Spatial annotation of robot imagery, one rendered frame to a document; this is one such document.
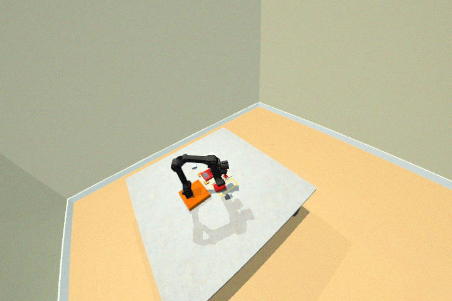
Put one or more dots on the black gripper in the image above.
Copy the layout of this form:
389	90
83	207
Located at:
219	181

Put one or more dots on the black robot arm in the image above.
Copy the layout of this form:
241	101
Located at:
211	161

